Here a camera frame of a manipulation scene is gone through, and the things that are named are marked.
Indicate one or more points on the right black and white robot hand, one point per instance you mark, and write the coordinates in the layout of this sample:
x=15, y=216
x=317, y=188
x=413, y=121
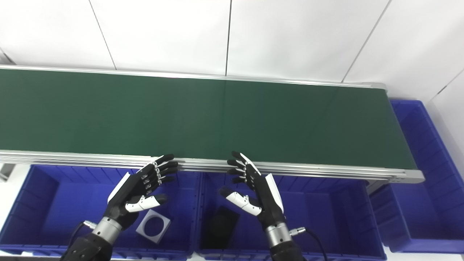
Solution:
x=266, y=203

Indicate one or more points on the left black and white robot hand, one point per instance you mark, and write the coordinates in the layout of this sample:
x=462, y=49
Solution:
x=137, y=188

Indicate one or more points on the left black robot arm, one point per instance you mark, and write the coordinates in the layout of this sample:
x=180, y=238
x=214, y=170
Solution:
x=87, y=250

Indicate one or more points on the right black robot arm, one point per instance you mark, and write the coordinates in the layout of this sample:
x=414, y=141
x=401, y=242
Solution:
x=286, y=253

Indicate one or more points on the blue plastic bin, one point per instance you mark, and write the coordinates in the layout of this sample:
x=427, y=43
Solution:
x=427, y=217
x=65, y=203
x=326, y=214

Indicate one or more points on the aluminium conveyor leg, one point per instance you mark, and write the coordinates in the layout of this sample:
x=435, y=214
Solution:
x=6, y=172
x=375, y=185

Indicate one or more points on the white square plate with hole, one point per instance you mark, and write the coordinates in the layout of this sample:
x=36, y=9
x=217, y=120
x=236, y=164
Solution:
x=142, y=229

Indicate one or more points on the green conveyor with aluminium frame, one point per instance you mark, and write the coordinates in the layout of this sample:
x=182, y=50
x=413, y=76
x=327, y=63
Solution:
x=217, y=116

